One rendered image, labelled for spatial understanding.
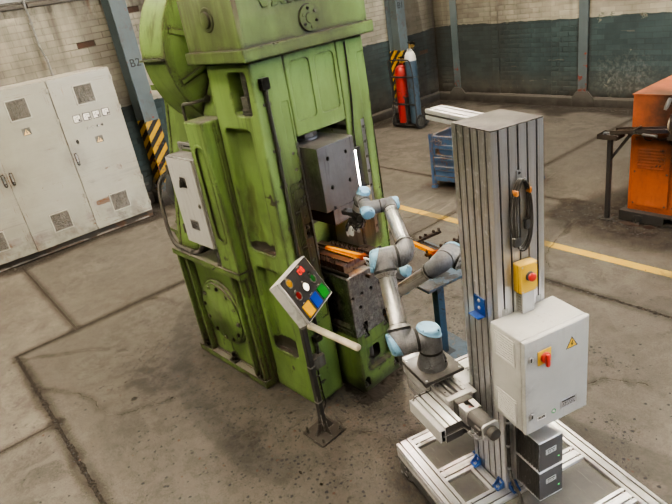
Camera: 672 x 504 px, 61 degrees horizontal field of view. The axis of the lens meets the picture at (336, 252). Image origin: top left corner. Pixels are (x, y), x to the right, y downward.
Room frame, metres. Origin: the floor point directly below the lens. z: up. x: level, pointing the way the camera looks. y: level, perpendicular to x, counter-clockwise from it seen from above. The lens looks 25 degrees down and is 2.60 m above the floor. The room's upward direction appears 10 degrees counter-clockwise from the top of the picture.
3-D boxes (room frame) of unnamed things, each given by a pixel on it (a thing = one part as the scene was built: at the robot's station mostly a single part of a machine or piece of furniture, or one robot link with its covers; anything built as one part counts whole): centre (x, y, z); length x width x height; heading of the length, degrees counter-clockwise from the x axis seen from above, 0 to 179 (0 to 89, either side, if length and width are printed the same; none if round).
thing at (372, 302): (3.55, -0.01, 0.69); 0.56 x 0.38 x 0.45; 40
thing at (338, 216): (3.50, 0.03, 1.32); 0.42 x 0.20 x 0.10; 40
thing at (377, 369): (3.55, -0.01, 0.23); 0.55 x 0.37 x 0.47; 40
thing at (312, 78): (3.65, 0.09, 2.06); 0.44 x 0.41 x 0.47; 40
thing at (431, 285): (3.54, -0.66, 0.66); 0.40 x 0.30 x 0.02; 118
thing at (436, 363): (2.35, -0.38, 0.87); 0.15 x 0.15 x 0.10
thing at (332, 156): (3.53, 0.00, 1.56); 0.42 x 0.39 x 0.40; 40
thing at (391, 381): (3.30, -0.13, 0.01); 0.58 x 0.39 x 0.01; 130
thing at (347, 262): (3.50, 0.03, 0.96); 0.42 x 0.20 x 0.09; 40
